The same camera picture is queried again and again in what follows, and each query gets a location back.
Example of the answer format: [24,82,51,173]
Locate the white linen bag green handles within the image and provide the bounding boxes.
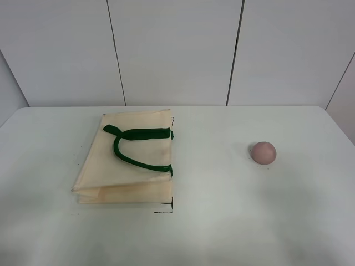
[72,109,174,204]

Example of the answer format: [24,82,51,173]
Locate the pink peach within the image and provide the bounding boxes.
[250,142,277,165]

